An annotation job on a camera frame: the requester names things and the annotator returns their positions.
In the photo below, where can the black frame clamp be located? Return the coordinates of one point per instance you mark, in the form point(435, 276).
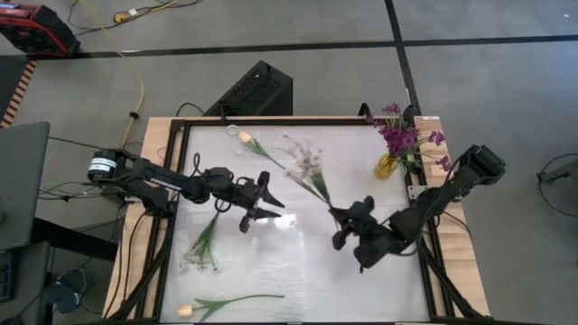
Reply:
point(365, 113)
point(408, 112)

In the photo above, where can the grey stand leg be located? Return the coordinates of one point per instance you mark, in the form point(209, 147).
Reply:
point(562, 173)

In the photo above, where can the orange tulip with stem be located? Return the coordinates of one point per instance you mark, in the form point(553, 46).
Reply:
point(184, 310)
point(245, 136)

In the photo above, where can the purple flower bunch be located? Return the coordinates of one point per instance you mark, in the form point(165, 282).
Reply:
point(399, 140)
point(437, 136)

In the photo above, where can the white blossom flower bunch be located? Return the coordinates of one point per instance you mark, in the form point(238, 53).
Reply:
point(316, 178)
point(205, 239)

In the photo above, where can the grey laptop lid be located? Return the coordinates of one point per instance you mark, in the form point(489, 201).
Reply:
point(22, 180)

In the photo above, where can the yellow glass vase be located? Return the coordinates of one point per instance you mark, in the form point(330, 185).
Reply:
point(385, 168)

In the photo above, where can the dark blue round object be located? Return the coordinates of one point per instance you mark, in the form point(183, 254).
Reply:
point(68, 291)

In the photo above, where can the red and black case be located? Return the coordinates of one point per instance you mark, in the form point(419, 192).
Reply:
point(40, 31)

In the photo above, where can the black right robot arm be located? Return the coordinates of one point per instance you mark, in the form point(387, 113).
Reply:
point(451, 189)

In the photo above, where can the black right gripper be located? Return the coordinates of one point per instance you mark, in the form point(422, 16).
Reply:
point(368, 230)

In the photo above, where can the black perforated tower box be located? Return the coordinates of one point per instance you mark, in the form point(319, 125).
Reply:
point(257, 90)

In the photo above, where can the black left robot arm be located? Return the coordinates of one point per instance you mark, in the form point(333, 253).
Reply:
point(153, 178)

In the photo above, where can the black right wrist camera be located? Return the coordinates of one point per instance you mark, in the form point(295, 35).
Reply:
point(374, 255)

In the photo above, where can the orange black striped strip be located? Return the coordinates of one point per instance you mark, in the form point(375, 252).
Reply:
point(18, 97)

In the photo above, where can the clear glass vase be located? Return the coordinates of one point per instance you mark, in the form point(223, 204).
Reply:
point(232, 131)

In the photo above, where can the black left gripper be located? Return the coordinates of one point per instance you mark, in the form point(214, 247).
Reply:
point(235, 192)

